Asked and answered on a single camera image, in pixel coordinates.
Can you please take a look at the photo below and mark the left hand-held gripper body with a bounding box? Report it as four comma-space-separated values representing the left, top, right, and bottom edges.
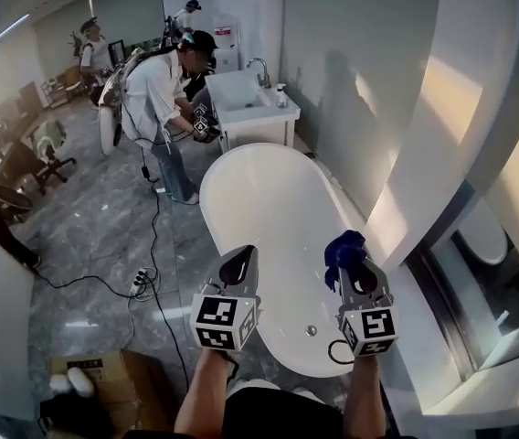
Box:
189, 284, 261, 352

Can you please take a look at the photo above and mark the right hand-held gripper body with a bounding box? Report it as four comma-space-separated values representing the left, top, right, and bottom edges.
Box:
336, 296, 401, 359

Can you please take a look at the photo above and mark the blue cloth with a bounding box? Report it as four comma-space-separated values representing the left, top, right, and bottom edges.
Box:
323, 229, 367, 293

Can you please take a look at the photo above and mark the white bathtub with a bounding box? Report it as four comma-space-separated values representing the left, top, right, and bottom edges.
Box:
198, 142, 371, 380

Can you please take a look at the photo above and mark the person's right forearm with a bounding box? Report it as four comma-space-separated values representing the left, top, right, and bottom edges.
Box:
340, 354, 387, 439

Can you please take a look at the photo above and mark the person's left forearm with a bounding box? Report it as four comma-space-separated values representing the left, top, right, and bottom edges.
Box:
173, 348, 243, 434

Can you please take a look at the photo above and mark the white power strip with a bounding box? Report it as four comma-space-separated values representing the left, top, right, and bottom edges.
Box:
130, 266, 150, 298

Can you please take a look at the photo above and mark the brown cardboard box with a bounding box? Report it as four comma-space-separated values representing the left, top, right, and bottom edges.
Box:
48, 348, 175, 439

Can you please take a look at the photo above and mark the white rounded object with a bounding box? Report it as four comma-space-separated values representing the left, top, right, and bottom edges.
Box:
49, 366, 96, 398

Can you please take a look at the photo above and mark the white sink cabinet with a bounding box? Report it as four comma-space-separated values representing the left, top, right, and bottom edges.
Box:
204, 70, 302, 154

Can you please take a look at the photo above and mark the black bag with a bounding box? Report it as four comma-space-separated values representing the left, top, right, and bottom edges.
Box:
38, 394, 115, 439

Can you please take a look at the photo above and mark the chrome faucet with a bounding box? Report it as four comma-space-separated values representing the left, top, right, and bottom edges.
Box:
245, 57, 273, 91

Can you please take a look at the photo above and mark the pale green office chair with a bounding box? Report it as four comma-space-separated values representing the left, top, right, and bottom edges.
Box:
25, 118, 79, 197

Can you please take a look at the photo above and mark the white water dispenser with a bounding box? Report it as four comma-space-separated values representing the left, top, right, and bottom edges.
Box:
212, 14, 243, 74

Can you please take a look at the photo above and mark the small metal rack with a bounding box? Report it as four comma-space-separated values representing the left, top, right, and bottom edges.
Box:
39, 76, 69, 110

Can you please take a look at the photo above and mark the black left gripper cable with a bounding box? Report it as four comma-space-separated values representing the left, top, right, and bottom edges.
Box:
222, 352, 241, 383

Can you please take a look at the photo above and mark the black floor cable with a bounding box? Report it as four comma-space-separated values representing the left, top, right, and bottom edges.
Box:
35, 146, 192, 383

